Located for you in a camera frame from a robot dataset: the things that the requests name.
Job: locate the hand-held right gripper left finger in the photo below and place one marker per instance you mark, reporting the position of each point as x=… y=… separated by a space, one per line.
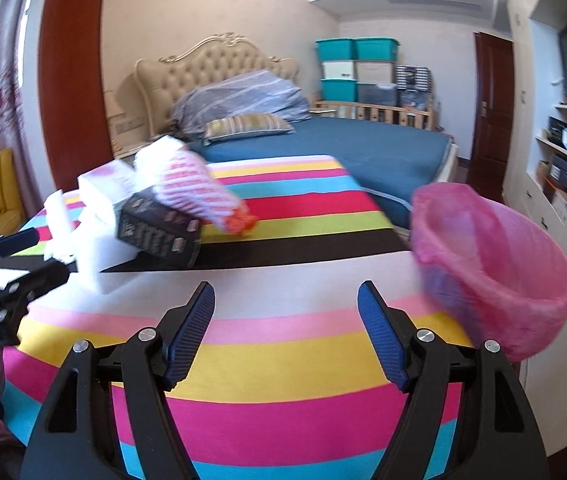
x=191 y=330

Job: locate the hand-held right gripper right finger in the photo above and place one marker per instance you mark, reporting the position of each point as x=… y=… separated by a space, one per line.
x=381 y=335

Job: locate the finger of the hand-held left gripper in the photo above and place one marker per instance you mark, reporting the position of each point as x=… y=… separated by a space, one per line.
x=43 y=280
x=16 y=244

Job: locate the white foam sheet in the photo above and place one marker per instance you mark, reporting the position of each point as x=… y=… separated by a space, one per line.
x=58 y=220

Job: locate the white plastic bag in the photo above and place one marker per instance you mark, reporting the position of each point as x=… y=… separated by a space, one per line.
x=98 y=255

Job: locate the black cardboard box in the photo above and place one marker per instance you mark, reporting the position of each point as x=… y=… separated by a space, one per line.
x=156 y=232

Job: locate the white pink carton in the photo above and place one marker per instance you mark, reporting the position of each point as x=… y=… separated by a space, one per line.
x=106 y=185

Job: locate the bin with pink liner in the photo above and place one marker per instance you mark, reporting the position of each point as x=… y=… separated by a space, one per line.
x=493 y=270

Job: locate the long pink foam net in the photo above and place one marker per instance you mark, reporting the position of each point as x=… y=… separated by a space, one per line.
x=193 y=185

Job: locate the white paper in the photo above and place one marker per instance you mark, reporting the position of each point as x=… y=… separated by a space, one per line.
x=161 y=150

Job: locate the rainbow striped tablecloth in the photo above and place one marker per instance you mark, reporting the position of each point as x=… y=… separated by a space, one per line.
x=288 y=350

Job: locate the bed with blue sheet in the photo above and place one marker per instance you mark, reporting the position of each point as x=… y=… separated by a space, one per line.
x=363 y=152

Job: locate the striped pillow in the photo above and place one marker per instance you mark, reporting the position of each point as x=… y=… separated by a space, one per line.
x=248 y=127

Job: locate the blue grey duvet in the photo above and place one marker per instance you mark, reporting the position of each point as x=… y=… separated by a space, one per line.
x=243 y=100

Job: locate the dark bag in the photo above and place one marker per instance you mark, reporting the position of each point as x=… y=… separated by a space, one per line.
x=415 y=100

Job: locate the dark grey storage box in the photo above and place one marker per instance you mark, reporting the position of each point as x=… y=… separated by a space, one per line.
x=376 y=95

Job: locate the dark wooden door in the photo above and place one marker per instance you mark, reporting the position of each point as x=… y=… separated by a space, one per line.
x=488 y=120

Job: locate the black safe box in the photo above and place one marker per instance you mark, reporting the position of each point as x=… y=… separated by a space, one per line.
x=563 y=174

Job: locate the teal storage box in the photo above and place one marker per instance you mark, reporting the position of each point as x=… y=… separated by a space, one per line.
x=336 y=50
x=338 y=90
x=377 y=49

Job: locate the beige tufted headboard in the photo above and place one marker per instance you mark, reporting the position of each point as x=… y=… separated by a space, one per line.
x=198 y=65

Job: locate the checkered bag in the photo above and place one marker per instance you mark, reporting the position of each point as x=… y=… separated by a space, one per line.
x=413 y=77

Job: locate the beige storage box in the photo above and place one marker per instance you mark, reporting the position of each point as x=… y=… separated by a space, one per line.
x=374 y=72

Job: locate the white wardrobe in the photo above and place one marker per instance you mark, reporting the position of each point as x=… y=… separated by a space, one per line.
x=518 y=110

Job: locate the white storage box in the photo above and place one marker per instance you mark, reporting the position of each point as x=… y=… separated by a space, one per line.
x=337 y=70

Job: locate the wooden crib rail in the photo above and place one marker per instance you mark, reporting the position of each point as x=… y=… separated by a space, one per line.
x=373 y=112

